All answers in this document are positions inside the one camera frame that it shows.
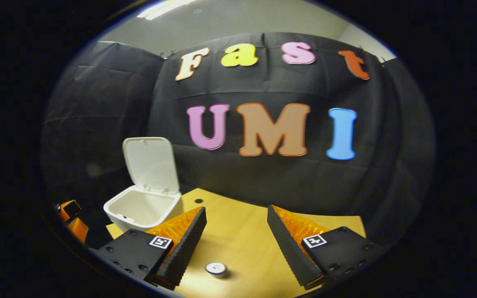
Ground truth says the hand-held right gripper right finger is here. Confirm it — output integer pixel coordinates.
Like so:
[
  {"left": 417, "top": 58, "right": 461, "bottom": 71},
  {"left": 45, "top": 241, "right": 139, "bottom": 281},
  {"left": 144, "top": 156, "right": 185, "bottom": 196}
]
[{"left": 267, "top": 204, "right": 384, "bottom": 289}]

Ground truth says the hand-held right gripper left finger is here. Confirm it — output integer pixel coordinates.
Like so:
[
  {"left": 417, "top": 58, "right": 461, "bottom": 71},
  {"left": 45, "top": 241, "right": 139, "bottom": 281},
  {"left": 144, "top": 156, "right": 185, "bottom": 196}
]
[{"left": 96, "top": 206, "right": 207, "bottom": 290}]

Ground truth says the white desktop garbage bin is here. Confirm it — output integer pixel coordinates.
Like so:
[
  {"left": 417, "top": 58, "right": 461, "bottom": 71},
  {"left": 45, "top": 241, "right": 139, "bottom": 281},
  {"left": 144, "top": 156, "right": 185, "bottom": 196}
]
[{"left": 103, "top": 137, "right": 184, "bottom": 232}]

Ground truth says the wooden desktop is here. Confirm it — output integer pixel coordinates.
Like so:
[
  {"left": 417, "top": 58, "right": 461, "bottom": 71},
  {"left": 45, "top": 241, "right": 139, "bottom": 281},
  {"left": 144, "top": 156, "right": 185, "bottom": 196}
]
[{"left": 106, "top": 187, "right": 366, "bottom": 298}]

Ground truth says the black backdrop cloth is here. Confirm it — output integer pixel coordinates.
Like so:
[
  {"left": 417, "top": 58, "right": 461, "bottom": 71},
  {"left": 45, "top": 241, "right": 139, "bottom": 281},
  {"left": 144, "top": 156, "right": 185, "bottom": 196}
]
[{"left": 40, "top": 32, "right": 437, "bottom": 249}]

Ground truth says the ceiling light panel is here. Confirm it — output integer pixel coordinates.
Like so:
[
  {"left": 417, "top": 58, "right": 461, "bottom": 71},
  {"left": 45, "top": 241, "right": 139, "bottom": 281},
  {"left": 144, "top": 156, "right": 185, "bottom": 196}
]
[{"left": 137, "top": 0, "right": 198, "bottom": 20}]

